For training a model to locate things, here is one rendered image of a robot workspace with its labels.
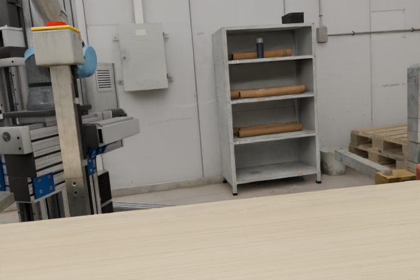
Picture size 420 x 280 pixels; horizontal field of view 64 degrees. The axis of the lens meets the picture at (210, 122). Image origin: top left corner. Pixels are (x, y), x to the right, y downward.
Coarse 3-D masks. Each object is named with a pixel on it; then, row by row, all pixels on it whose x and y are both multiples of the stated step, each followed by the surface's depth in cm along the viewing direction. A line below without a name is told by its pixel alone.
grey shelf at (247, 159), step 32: (224, 32) 295; (256, 32) 345; (288, 32) 351; (224, 64) 299; (256, 64) 349; (288, 64) 356; (224, 96) 310; (288, 96) 314; (224, 128) 324; (224, 160) 338; (256, 160) 361; (288, 160) 368
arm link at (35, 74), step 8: (32, 48) 121; (24, 56) 123; (32, 56) 121; (32, 64) 121; (32, 72) 122; (40, 72) 122; (48, 72) 121; (32, 80) 122; (40, 80) 122; (48, 80) 123
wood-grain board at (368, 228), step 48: (336, 192) 55; (384, 192) 54; (0, 240) 47; (48, 240) 46; (96, 240) 45; (144, 240) 44; (192, 240) 43; (240, 240) 42; (288, 240) 41; (336, 240) 40; (384, 240) 39
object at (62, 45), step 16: (32, 32) 61; (48, 32) 61; (64, 32) 61; (80, 32) 68; (48, 48) 61; (64, 48) 61; (80, 48) 66; (48, 64) 62; (64, 64) 63; (80, 64) 66
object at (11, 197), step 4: (12, 192) 97; (0, 196) 94; (4, 196) 94; (8, 196) 94; (12, 196) 97; (0, 200) 91; (4, 200) 92; (8, 200) 94; (12, 200) 97; (0, 204) 90; (4, 204) 92; (8, 204) 94; (0, 208) 90; (4, 208) 92; (0, 212) 90
